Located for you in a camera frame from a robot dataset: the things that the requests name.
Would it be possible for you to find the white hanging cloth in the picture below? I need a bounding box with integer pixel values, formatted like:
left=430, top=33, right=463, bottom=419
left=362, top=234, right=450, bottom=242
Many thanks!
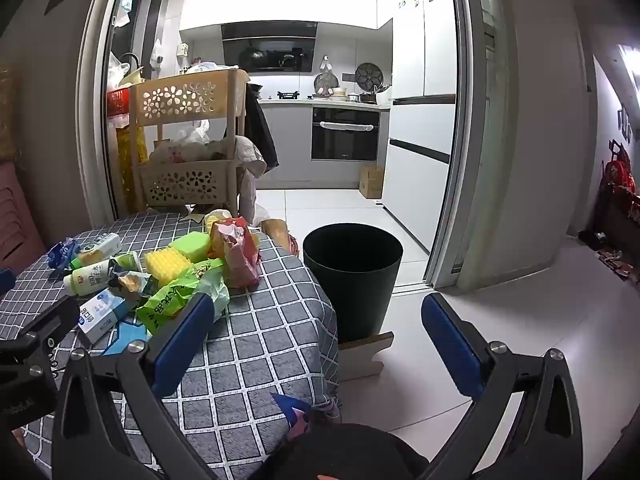
left=235, top=135, right=268, bottom=182

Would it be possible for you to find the yellow bumpy foam sponge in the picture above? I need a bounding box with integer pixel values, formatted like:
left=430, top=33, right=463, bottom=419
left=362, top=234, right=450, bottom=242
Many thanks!
left=144, top=249, right=193, bottom=281

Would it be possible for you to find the yellow foam net sleeve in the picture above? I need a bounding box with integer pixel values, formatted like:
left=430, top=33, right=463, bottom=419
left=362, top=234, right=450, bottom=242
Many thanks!
left=204, top=211, right=236, bottom=235

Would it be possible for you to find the red snack bag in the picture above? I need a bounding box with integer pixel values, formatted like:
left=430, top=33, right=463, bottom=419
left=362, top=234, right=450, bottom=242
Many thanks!
left=207, top=216, right=262, bottom=289

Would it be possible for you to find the round patterned tray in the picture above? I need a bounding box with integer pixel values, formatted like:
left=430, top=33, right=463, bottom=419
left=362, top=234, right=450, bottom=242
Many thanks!
left=355, top=62, right=384, bottom=89

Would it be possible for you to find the beige plastic shelf cart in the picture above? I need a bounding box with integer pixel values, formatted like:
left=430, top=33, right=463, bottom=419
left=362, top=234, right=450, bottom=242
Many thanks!
left=129, top=67, right=251, bottom=216

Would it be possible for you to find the black range hood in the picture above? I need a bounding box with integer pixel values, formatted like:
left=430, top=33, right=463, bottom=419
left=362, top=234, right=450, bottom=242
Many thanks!
left=221, top=22, right=319, bottom=74

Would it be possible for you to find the blue patterned cloth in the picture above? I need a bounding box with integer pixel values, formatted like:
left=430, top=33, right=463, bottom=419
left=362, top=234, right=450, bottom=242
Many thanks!
left=272, top=392, right=342, bottom=442

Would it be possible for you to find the blue crumpled wrapper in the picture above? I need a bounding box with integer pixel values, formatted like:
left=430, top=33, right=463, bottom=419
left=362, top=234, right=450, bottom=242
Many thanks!
left=47, top=239, right=81, bottom=271

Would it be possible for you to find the green cloth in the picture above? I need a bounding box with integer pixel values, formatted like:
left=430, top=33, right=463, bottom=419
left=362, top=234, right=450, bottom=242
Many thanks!
left=167, top=232, right=213, bottom=263

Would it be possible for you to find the yellow bag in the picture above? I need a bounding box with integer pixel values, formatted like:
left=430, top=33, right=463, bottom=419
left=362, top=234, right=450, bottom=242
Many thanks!
left=116, top=125, right=147, bottom=211

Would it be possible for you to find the round table with checked cloth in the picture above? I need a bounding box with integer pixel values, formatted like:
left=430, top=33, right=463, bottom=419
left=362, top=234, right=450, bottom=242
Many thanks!
left=0, top=212, right=341, bottom=480

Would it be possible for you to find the white refrigerator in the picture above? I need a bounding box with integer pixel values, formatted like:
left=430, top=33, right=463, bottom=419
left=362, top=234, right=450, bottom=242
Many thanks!
left=387, top=0, right=459, bottom=256

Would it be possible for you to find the black trash bin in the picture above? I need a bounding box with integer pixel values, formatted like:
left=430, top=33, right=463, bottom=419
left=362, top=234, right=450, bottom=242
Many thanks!
left=302, top=223, right=404, bottom=343

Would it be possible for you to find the light blue packet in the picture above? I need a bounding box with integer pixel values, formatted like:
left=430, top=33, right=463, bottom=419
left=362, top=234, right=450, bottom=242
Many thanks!
left=102, top=320, right=151, bottom=356

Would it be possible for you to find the red box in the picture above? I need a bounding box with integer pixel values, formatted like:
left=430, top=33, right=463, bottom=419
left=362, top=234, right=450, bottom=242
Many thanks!
left=106, top=87, right=132, bottom=119

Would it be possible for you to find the white green milk carton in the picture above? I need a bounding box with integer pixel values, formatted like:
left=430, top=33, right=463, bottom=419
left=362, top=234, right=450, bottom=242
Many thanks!
left=70, top=232, right=123, bottom=269

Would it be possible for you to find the green plastic bag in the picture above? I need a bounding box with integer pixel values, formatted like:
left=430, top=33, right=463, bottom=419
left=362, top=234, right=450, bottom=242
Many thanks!
left=136, top=259, right=230, bottom=334

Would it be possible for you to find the dark cloth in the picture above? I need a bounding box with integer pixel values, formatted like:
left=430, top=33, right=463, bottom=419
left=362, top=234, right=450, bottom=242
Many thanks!
left=270, top=422, right=431, bottom=480

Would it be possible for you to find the black built-in oven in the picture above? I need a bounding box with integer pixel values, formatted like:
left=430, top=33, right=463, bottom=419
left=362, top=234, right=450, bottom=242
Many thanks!
left=311, top=106, right=381, bottom=162

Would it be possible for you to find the white plastic bag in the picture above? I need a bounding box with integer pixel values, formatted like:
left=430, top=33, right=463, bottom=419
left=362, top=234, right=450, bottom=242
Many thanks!
left=150, top=120, right=236, bottom=164

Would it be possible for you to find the crumpled green white carton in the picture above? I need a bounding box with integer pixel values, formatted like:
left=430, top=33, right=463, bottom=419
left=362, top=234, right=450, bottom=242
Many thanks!
left=106, top=251, right=152, bottom=312

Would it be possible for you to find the black hanging jacket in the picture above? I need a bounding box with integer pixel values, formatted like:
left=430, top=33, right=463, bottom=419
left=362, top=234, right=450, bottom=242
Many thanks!
left=244, top=82, right=280, bottom=174

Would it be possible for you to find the wooden board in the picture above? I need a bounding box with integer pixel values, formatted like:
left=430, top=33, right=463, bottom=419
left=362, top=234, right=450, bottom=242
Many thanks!
left=339, top=331, right=395, bottom=381

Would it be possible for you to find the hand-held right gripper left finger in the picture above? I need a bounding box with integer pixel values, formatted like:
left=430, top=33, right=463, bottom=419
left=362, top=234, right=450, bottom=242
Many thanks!
left=51, top=291, right=221, bottom=480

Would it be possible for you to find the cardboard box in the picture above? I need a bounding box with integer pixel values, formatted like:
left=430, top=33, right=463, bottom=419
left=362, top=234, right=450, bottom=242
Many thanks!
left=359, top=164, right=385, bottom=200

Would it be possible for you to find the white blue toothpaste box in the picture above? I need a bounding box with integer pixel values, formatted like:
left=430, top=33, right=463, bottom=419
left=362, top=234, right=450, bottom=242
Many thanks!
left=77, top=287, right=139, bottom=345

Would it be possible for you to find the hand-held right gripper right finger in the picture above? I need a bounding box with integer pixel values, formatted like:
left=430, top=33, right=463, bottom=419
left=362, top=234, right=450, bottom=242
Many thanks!
left=421, top=292, right=584, bottom=480

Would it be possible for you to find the white bottle green label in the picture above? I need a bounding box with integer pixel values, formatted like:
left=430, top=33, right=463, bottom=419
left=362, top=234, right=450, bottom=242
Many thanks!
left=62, top=258, right=119, bottom=296

